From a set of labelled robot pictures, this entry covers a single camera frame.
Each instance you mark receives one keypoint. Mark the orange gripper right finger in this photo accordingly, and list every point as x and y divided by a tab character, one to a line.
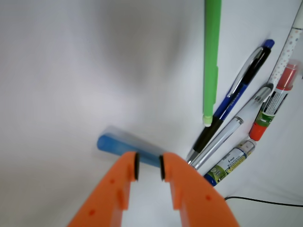
199	204

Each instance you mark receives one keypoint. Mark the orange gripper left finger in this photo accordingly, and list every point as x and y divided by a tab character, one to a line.
105	205

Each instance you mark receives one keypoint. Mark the light blue capped pen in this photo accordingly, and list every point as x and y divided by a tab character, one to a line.
116	141

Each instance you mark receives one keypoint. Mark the silver white capped pen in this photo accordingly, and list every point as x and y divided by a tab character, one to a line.
222	137

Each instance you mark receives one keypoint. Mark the blue black ballpoint pen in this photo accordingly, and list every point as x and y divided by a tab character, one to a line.
244	78

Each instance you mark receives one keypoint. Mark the white dotted pen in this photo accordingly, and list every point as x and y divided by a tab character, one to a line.
294	35

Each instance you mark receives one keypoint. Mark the green mechanical pencil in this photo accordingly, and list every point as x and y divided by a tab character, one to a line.
211	44

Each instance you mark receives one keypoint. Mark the blue whiteboard marker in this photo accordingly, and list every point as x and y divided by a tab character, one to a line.
230	161

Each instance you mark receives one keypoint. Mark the red whiteboard marker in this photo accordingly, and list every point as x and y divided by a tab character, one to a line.
270	108

